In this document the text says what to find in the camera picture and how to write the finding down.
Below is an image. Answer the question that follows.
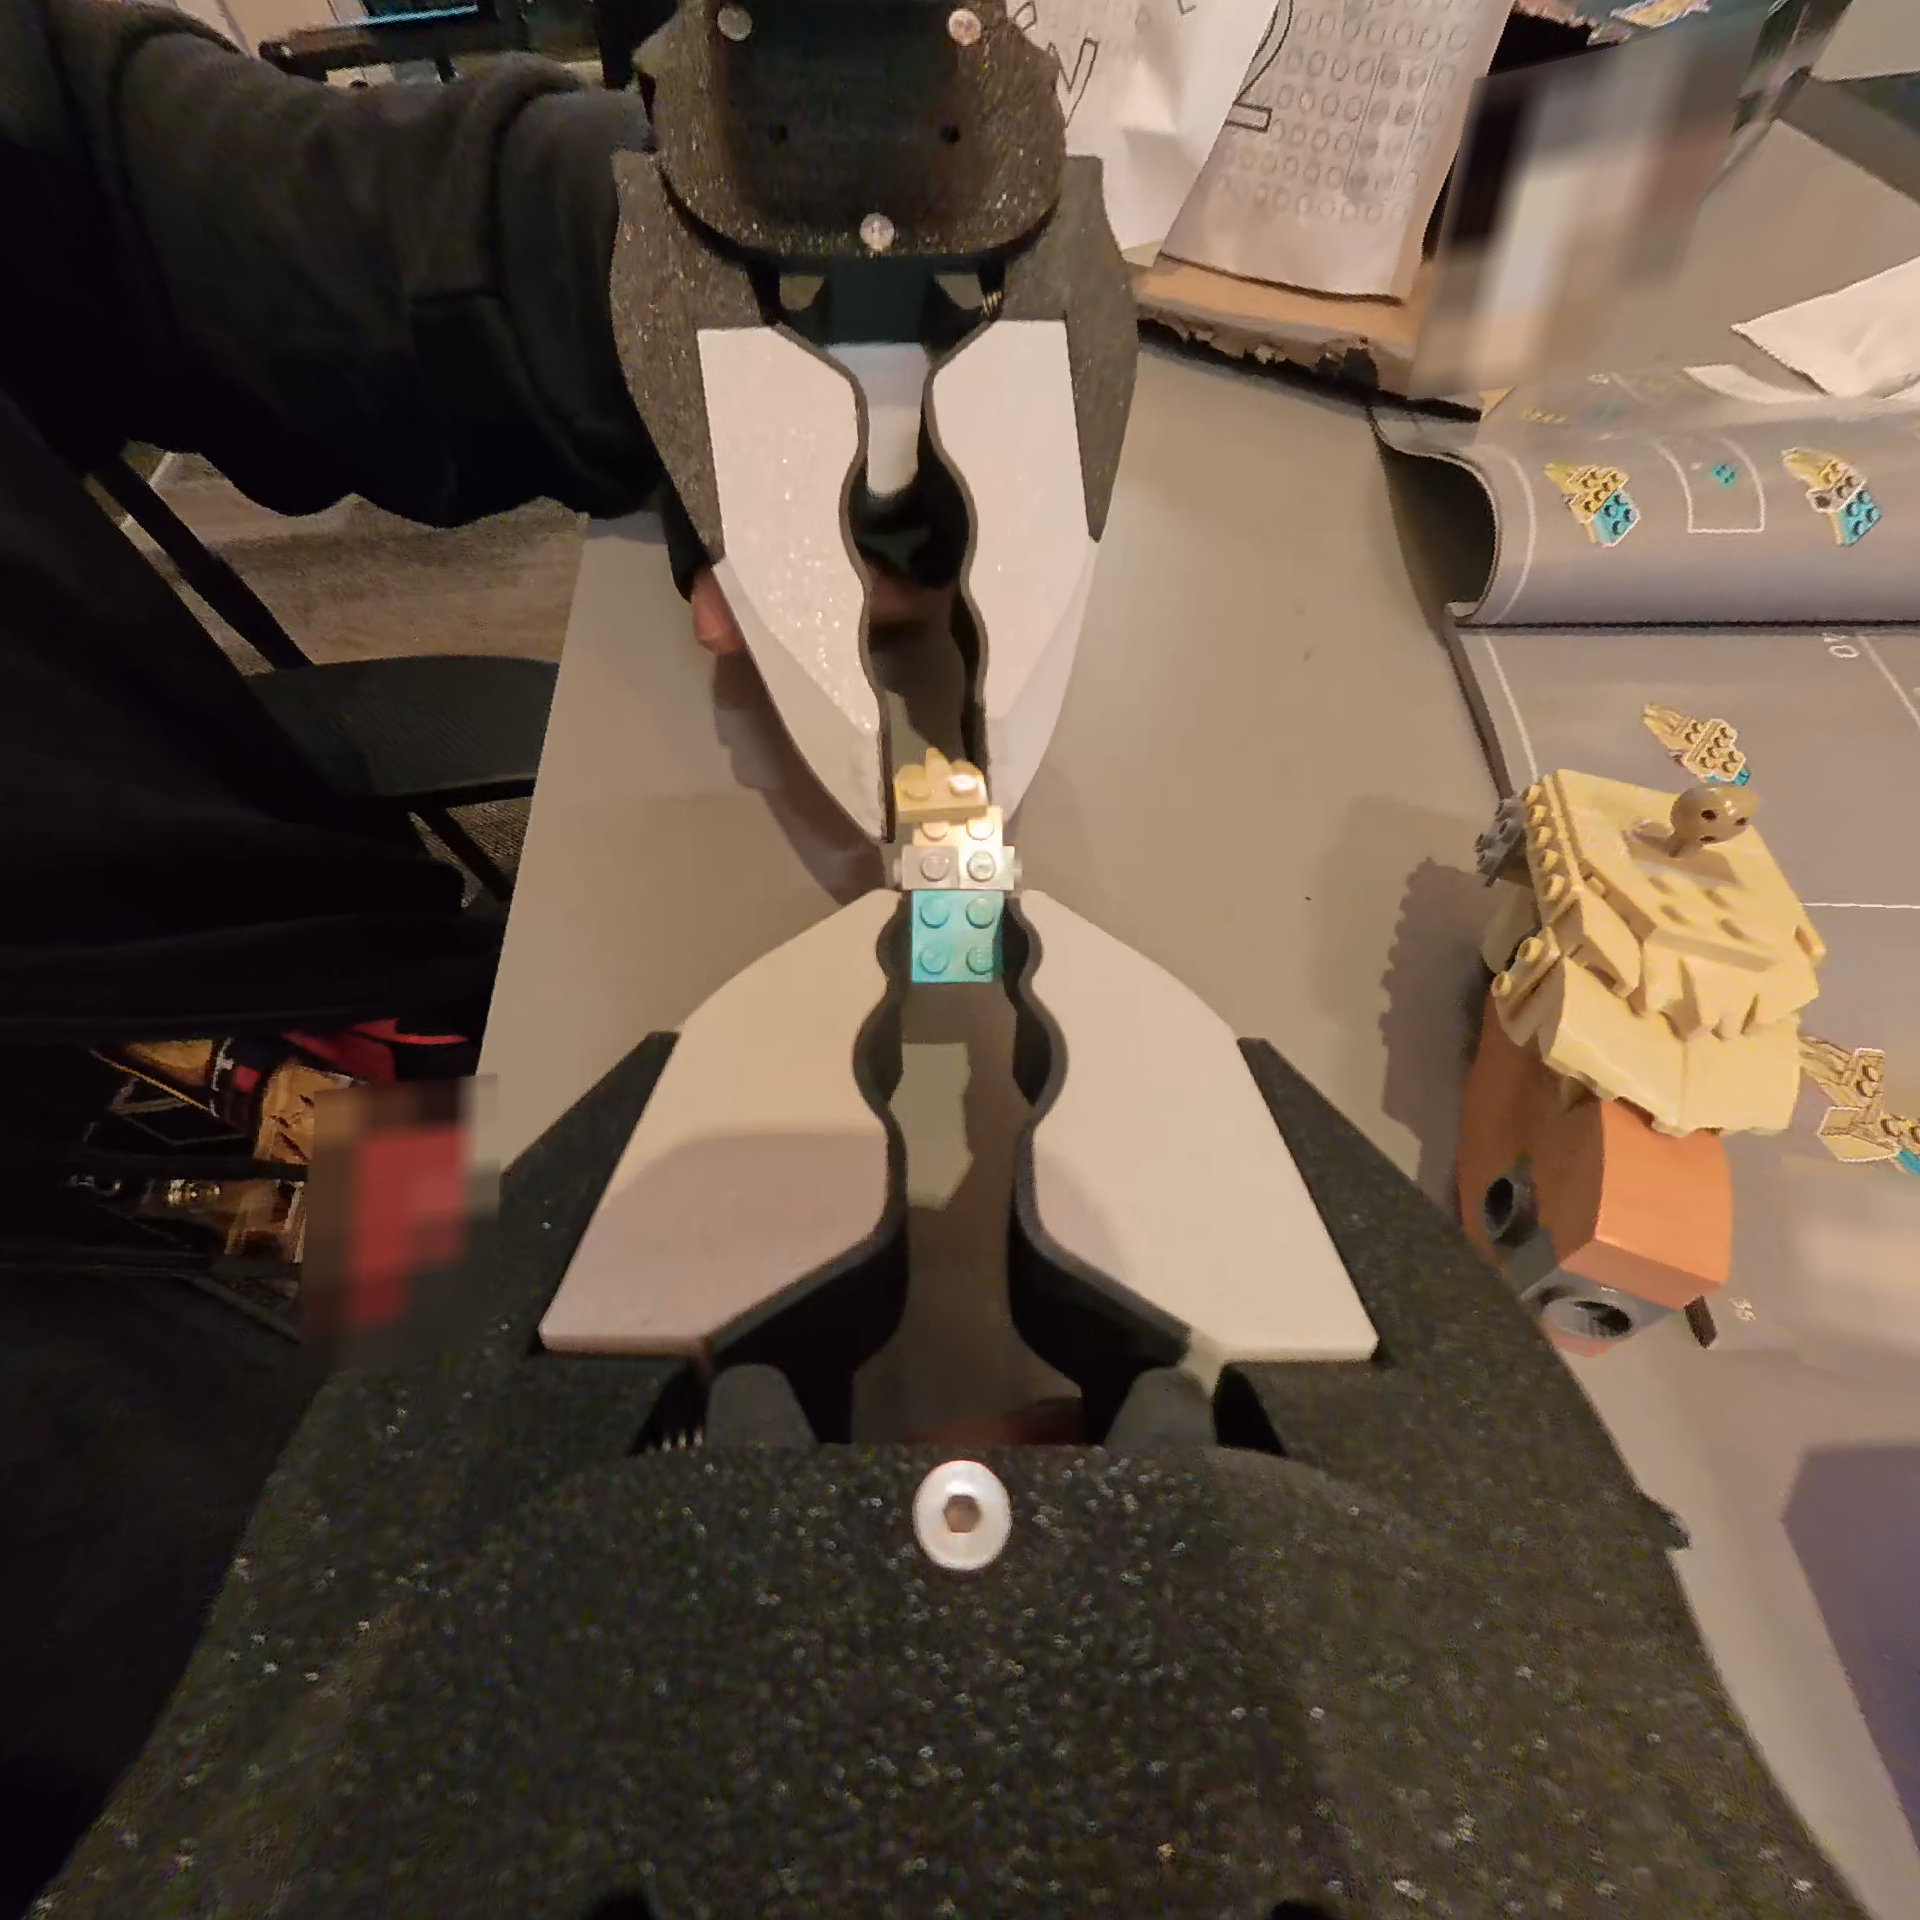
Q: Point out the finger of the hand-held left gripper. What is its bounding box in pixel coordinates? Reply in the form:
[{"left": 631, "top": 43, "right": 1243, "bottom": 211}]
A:
[
  {"left": 695, "top": 323, "right": 905, "bottom": 842},
  {"left": 920, "top": 316, "right": 1100, "bottom": 825}
]

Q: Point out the clear plastic packaging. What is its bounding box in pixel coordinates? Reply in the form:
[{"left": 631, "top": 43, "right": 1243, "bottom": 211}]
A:
[{"left": 66, "top": 1035, "right": 324, "bottom": 1308}]

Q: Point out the grey desk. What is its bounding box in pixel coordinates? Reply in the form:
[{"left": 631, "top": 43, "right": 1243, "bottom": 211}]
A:
[{"left": 478, "top": 300, "right": 1920, "bottom": 1920}]

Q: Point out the tan pointed brick piece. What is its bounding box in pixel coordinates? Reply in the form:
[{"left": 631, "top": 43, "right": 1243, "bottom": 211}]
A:
[{"left": 892, "top": 747, "right": 994, "bottom": 820}]

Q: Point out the teal square brick plate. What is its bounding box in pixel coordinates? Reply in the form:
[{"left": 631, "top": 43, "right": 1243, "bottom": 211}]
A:
[{"left": 907, "top": 887, "right": 1003, "bottom": 991}]

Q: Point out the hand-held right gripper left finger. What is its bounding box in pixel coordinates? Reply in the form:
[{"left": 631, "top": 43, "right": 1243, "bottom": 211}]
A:
[{"left": 538, "top": 887, "right": 914, "bottom": 1365}]

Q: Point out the red black tool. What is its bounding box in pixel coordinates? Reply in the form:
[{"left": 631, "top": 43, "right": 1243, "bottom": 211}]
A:
[{"left": 278, "top": 1018, "right": 480, "bottom": 1085}]

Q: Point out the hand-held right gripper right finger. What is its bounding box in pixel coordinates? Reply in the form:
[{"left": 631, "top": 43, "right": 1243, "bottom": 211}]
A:
[{"left": 1001, "top": 887, "right": 1384, "bottom": 1375}]

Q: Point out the tan brown brick ship model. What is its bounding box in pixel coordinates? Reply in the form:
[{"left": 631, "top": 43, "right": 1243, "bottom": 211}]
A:
[{"left": 1452, "top": 769, "right": 1834, "bottom": 1362}]

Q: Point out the person's left forearm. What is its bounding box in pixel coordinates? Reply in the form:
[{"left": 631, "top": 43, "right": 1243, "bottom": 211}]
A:
[{"left": 0, "top": 0, "right": 671, "bottom": 530}]

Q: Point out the black office chair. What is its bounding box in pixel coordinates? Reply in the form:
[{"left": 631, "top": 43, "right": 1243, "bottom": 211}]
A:
[{"left": 83, "top": 450, "right": 561, "bottom": 909}]

